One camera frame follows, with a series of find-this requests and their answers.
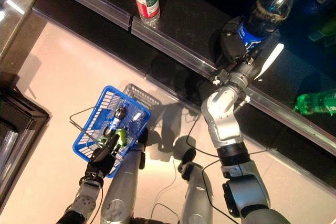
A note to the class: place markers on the green soda can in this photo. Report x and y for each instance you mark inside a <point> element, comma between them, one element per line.
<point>324,31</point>
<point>120,136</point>

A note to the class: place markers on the small white plastic piece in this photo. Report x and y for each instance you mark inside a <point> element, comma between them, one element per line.
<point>137,117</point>

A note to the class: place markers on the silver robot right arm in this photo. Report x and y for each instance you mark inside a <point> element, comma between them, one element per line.
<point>223,119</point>

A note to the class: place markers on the silver robot right leg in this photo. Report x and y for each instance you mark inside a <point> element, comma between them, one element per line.
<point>197,197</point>

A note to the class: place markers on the stainless steel counter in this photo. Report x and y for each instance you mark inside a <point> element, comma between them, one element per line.
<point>15,6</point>

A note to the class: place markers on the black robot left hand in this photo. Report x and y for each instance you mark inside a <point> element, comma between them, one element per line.
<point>102,161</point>

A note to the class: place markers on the black glass display case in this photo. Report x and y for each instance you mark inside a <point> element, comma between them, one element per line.
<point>26,111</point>

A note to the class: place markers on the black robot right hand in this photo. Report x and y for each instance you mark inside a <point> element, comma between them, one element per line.
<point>232,43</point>

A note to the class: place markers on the black shelf base plinth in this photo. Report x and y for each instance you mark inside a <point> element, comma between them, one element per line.
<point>131,58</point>

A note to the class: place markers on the silver robot left leg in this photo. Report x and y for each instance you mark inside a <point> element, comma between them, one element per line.
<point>123,182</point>

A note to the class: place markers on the blue plastic shopping basket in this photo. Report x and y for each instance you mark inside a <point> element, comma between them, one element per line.
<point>78,146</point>

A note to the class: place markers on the silver robot leg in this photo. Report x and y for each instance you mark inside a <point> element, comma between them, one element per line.
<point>123,182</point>
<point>197,197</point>

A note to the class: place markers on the black robot pelvis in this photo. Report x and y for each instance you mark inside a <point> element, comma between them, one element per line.
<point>157,221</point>

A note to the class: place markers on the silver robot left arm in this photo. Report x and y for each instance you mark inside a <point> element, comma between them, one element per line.
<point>84,203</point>

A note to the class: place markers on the green Sprite bottle yellow cap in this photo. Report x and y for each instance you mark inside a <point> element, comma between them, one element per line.
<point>315,102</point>

